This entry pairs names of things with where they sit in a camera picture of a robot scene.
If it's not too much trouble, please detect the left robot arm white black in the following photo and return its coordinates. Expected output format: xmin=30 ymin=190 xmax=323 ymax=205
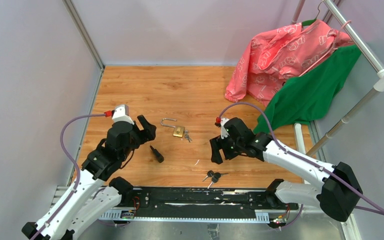
xmin=21 ymin=114 xmax=157 ymax=240

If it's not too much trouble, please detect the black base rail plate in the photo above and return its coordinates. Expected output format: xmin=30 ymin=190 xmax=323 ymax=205
xmin=54 ymin=186 xmax=352 ymax=223

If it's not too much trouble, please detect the small brass key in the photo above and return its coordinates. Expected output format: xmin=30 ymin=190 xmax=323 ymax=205
xmin=183 ymin=129 xmax=192 ymax=143

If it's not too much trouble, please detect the green garment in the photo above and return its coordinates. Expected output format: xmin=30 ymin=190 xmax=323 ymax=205
xmin=253 ymin=45 xmax=361 ymax=133

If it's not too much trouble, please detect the aluminium corner frame post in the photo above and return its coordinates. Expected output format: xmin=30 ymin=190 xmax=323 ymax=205
xmin=62 ymin=0 xmax=105 ymax=73

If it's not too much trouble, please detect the brass padlock steel shackle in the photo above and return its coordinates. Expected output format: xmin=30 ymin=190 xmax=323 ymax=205
xmin=160 ymin=118 xmax=186 ymax=138

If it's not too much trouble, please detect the pink patterned garment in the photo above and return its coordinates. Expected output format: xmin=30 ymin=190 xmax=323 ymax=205
xmin=224 ymin=20 xmax=354 ymax=106

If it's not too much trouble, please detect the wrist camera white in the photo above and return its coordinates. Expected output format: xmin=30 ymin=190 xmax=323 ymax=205
xmin=215 ymin=117 xmax=230 ymax=139
xmin=104 ymin=104 xmax=135 ymax=125

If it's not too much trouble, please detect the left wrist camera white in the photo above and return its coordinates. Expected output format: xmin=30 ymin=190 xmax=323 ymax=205
xmin=104 ymin=104 xmax=135 ymax=125

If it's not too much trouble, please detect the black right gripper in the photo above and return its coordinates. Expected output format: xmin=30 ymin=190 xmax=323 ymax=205
xmin=210 ymin=132 xmax=244 ymax=164

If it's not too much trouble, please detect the black-headed key bunch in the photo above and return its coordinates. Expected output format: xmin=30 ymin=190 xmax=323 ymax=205
xmin=202 ymin=170 xmax=228 ymax=189

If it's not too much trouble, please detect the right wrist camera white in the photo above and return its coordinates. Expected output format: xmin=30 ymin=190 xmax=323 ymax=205
xmin=215 ymin=117 xmax=230 ymax=139

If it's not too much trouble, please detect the metal clothes rack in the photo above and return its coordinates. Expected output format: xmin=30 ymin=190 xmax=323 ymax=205
xmin=290 ymin=0 xmax=384 ymax=205

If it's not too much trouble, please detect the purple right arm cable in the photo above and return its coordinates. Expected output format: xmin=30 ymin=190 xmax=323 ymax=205
xmin=219 ymin=102 xmax=384 ymax=229

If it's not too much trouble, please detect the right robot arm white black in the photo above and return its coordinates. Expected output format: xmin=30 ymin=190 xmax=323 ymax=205
xmin=209 ymin=117 xmax=363 ymax=222

